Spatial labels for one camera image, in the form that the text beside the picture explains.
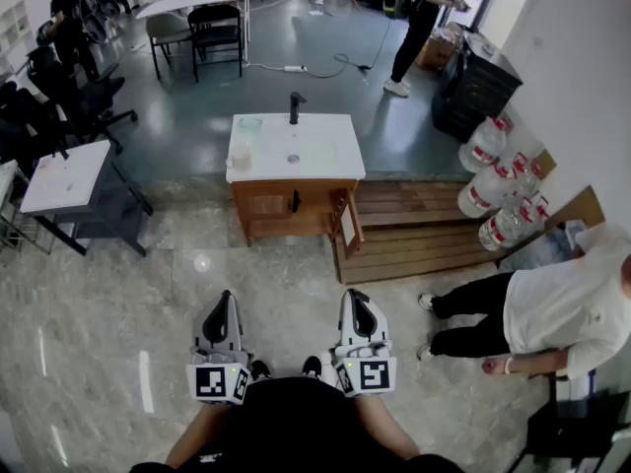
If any person's right forearm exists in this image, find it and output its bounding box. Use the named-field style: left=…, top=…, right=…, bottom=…
left=353, top=394, right=421, bottom=462

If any black faucet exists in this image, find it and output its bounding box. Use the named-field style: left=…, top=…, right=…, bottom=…
left=288, top=91, right=309, bottom=126

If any person's black clothed torso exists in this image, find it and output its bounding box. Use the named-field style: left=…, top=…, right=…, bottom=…
left=128, top=375, right=465, bottom=473

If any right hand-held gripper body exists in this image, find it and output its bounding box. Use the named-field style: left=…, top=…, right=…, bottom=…
left=332, top=341, right=398, bottom=399

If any black office chair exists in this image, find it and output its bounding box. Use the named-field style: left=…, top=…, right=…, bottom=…
left=26, top=45, right=140, bottom=156

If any black folding chair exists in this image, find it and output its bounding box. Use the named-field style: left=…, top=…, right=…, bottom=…
left=186, top=3, right=245, bottom=84

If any clear plastic cup item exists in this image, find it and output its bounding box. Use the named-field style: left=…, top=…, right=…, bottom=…
left=231, top=140, right=254, bottom=172

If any wooden sink cabinet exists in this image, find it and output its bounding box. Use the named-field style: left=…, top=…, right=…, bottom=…
left=230, top=178, right=367, bottom=260

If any brown cardboard box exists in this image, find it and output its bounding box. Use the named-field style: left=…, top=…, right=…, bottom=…
left=415, top=22, right=465, bottom=72

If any wooden slat platform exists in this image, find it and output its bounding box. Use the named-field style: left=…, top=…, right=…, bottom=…
left=332, top=179, right=512, bottom=286

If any large clear water jug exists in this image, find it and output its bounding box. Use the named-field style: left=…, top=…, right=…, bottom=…
left=457, top=115, right=515, bottom=174
left=456, top=161, right=517, bottom=220
left=511, top=151, right=548, bottom=197
left=477, top=196, right=537, bottom=252

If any black floor cable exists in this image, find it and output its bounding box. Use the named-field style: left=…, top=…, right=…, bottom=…
left=332, top=17, right=396, bottom=74

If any grey upholstered chair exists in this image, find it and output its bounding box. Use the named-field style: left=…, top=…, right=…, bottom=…
left=145, top=11, right=194, bottom=81

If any black ribbed cabinet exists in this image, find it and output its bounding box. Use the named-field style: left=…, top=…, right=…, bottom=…
left=432, top=32, right=525, bottom=144

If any white ceramic sink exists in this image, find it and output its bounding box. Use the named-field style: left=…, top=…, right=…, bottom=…
left=225, top=112, right=367, bottom=184

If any small white table dark frame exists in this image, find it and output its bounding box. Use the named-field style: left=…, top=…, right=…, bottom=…
left=19, top=139, right=155, bottom=258

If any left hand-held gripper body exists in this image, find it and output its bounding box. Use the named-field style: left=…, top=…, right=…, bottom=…
left=185, top=346, right=255, bottom=407

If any person's left forearm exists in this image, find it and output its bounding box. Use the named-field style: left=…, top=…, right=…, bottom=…
left=165, top=401, right=234, bottom=468

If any white cubby shelf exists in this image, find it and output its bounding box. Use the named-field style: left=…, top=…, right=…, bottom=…
left=0, top=0, right=41, bottom=76

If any metal wire rack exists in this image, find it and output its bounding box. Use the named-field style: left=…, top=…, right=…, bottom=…
left=0, top=159, right=56, bottom=256

